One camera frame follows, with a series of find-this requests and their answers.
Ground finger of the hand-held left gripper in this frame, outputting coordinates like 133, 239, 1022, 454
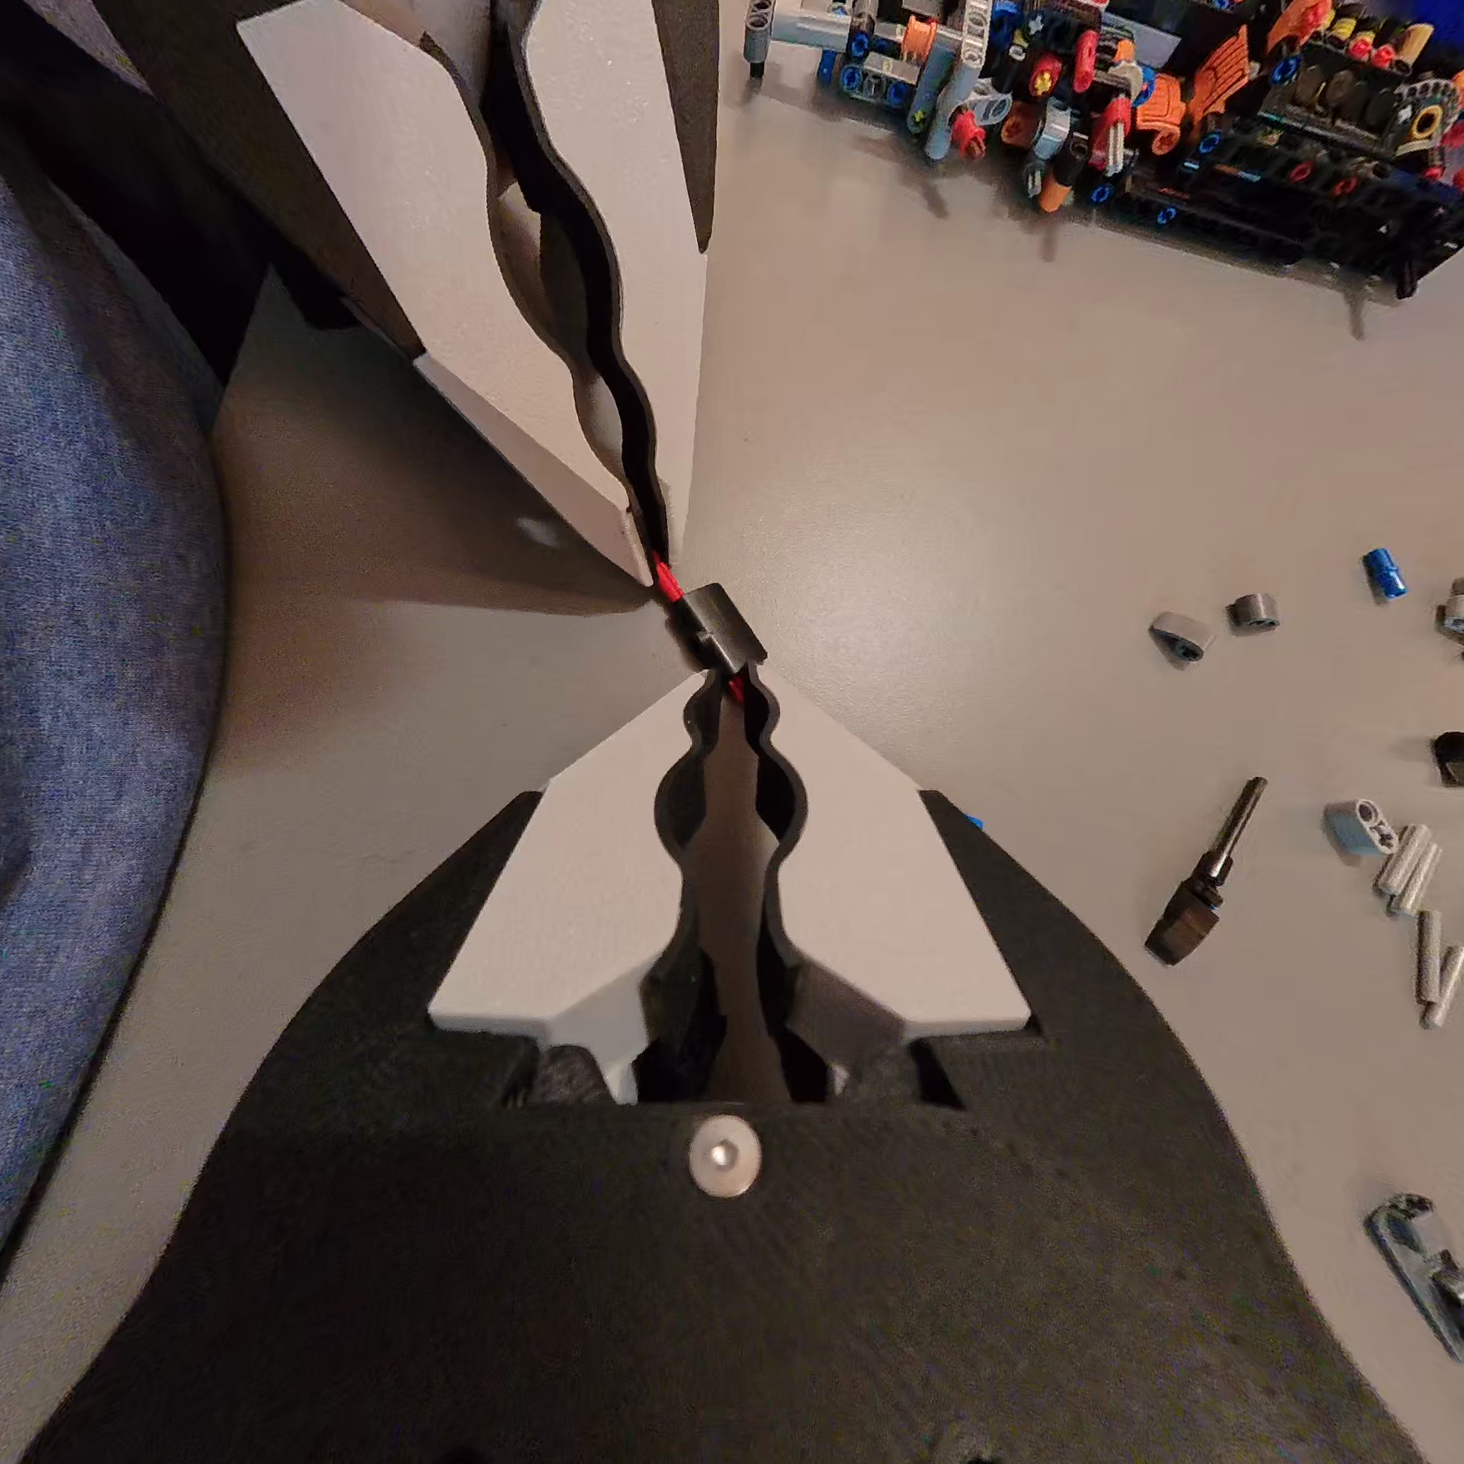
520, 0, 708, 569
237, 0, 666, 588

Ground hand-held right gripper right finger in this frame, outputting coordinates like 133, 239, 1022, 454
750, 670, 1032, 1071

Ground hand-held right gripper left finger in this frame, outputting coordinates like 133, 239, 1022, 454
429, 673, 717, 1100

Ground black lego connector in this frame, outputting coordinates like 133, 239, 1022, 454
673, 581, 771, 679

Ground black lego shaft piece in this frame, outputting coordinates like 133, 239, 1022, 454
1145, 776, 1269, 970

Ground partly built lego vehicle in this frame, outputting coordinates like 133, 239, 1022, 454
745, 0, 1464, 302

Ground light grey two-hole connector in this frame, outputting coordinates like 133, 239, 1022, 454
1325, 799, 1400, 858

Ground grey angled connector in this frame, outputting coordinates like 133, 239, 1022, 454
1365, 1193, 1464, 1365

